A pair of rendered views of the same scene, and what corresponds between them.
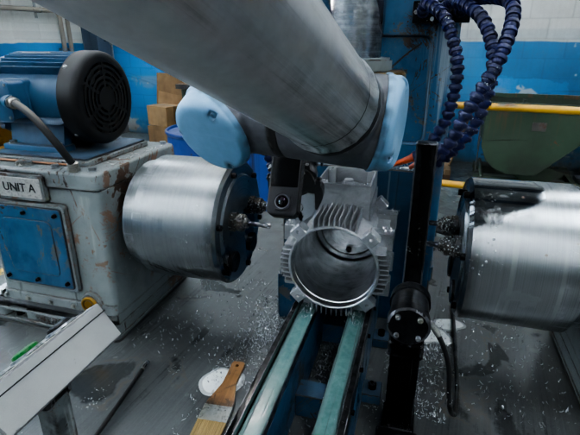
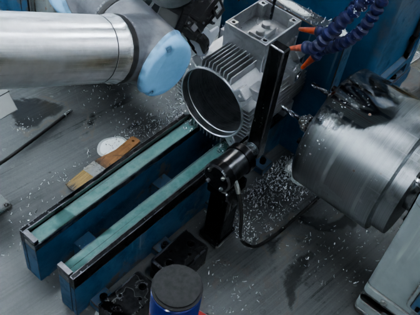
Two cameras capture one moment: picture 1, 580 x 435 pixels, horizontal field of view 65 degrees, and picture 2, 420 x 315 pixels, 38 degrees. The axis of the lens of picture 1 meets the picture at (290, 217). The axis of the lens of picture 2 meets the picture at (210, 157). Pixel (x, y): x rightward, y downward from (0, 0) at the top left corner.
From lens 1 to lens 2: 0.59 m
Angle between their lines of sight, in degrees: 30
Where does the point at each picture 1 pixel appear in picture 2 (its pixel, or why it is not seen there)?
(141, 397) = (55, 137)
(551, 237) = (364, 159)
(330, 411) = (145, 208)
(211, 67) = not seen: outside the picture
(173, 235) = not seen: hidden behind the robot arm
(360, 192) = (257, 47)
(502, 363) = (345, 228)
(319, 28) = (32, 69)
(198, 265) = not seen: hidden behind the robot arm
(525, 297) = (331, 192)
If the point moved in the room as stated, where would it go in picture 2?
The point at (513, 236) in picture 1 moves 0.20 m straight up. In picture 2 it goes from (337, 145) to (374, 51)
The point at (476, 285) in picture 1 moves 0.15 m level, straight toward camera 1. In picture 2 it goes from (300, 167) to (238, 206)
